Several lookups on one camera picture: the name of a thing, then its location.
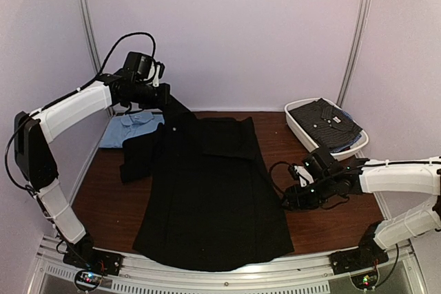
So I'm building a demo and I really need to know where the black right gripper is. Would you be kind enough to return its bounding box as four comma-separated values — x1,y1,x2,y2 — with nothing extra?
278,175,336,212

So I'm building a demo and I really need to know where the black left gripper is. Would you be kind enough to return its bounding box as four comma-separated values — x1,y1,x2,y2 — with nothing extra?
125,81,171,110

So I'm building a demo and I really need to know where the black long sleeve shirt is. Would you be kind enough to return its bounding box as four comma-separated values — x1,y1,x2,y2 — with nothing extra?
120,99,294,272

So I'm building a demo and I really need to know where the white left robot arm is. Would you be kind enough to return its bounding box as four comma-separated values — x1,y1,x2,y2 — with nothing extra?
14,74,171,244

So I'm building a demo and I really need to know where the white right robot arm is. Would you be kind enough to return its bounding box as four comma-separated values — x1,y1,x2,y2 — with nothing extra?
281,147,440,268

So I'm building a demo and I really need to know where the light blue folded shirt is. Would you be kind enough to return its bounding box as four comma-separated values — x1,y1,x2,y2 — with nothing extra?
99,112,164,149

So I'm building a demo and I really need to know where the grey striped shirt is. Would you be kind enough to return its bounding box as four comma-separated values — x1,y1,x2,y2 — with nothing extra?
288,98,362,151

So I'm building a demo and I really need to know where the blue patterned shirt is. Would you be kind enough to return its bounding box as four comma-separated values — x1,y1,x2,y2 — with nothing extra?
331,110,362,154

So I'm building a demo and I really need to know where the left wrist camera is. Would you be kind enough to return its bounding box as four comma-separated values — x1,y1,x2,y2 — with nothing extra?
123,52,165,87

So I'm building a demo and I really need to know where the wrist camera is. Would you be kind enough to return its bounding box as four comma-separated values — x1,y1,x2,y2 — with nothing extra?
288,165,314,187
123,52,165,87

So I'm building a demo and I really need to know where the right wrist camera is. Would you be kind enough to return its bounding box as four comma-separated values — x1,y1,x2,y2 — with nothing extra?
288,165,314,187

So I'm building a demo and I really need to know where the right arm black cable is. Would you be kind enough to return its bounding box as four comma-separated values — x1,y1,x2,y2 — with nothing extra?
267,160,349,211

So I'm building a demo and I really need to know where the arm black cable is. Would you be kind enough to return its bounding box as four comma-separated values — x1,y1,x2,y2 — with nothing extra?
267,160,349,211
3,32,158,191

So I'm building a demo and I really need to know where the front aluminium rail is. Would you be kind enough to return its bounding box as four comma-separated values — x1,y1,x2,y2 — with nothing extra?
32,233,416,294

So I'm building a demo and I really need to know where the left aluminium frame post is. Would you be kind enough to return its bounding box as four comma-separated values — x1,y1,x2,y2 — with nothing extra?
72,0,114,116

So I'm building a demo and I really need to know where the aluminium frame post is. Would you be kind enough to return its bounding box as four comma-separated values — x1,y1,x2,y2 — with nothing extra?
72,0,114,116
337,0,372,107

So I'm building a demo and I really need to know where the right aluminium frame post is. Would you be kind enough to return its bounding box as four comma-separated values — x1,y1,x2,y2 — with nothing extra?
337,0,372,107

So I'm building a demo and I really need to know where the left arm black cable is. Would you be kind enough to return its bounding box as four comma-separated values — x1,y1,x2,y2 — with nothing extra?
3,32,158,191

